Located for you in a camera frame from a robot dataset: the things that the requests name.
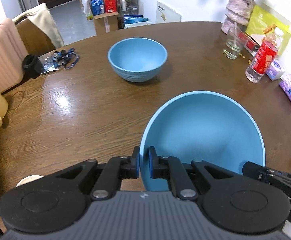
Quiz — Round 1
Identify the blue carton box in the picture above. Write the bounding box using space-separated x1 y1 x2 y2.
91 0 105 16

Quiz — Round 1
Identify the red label water bottle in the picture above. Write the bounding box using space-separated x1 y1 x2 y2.
245 41 278 83

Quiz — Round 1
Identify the wooden chair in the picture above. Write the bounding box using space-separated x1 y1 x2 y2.
15 17 55 56

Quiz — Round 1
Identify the drinking glass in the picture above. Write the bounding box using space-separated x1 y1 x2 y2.
223 27 248 60

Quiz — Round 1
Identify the flower vase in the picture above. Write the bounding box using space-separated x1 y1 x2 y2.
221 0 256 34

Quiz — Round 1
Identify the blue bowl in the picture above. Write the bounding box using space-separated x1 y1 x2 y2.
140 90 266 191
108 37 168 83

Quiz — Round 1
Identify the brown rubber band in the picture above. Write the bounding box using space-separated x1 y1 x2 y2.
9 91 24 111

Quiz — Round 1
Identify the wire storage rack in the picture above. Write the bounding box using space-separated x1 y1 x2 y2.
117 0 140 29

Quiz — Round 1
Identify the beige cloth on chair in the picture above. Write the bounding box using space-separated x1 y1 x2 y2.
12 3 65 48

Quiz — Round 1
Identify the red flat box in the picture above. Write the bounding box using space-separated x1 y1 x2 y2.
245 34 260 56

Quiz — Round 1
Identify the blue lanyard bundle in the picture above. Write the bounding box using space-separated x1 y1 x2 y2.
41 48 80 75

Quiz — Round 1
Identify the black cup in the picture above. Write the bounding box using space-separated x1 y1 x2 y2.
22 54 43 79

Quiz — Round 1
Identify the pink suitcase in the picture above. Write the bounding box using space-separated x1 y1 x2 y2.
0 18 28 93

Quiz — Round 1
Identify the cardboard box on floor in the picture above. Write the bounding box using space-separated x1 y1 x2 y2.
94 12 119 36

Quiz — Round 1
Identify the cream plate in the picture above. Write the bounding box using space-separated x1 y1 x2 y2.
17 175 43 187

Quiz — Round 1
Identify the red carton box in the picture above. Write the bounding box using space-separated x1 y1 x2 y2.
103 0 117 13

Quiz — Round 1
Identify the green snack box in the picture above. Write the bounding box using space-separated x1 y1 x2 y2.
246 4 291 57

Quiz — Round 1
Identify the purple tissue pack far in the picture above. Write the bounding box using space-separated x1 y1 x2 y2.
265 60 285 81

